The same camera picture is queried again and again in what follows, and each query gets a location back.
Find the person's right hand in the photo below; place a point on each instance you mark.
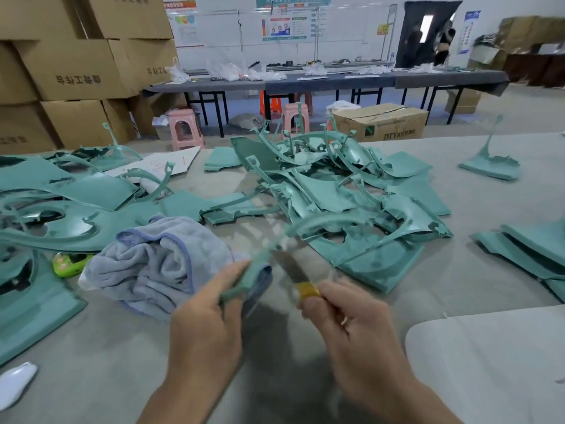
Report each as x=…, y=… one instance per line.
x=358, y=340

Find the person's left hand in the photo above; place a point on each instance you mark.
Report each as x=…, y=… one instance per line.
x=203, y=335

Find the single green plastic part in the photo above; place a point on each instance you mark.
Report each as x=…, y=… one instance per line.
x=256, y=269

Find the grey-blue wiping cloth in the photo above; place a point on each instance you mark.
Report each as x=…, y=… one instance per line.
x=154, y=265

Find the pile of green plastic parts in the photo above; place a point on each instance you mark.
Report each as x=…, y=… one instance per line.
x=79, y=225

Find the brown cardboard box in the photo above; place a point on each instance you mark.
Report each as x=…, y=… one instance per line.
x=378, y=122

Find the stack of brown cardboard boxes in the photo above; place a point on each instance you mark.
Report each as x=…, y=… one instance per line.
x=75, y=70

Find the white foam sheet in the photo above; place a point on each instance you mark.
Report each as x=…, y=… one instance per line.
x=494, y=366

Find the green and yellow gadget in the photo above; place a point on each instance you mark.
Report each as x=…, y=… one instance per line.
x=69, y=265

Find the white paper sheet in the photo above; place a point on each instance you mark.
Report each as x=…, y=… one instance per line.
x=154, y=161

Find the white oval plastic piece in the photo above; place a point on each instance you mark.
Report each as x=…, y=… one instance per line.
x=16, y=386

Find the pink plastic stool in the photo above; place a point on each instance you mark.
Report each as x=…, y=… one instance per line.
x=295, y=119
x=184, y=129

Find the orange object under table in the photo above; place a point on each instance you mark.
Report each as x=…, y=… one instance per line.
x=272, y=105

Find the long grey work table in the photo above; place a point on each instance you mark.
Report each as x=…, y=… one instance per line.
x=335, y=82

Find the heap of clear plastic bags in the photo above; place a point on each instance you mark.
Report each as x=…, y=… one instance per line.
x=225, y=71

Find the dark door with window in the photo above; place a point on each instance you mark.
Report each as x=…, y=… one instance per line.
x=415, y=35

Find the colourful wall poster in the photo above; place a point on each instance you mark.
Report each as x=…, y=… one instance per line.
x=285, y=28

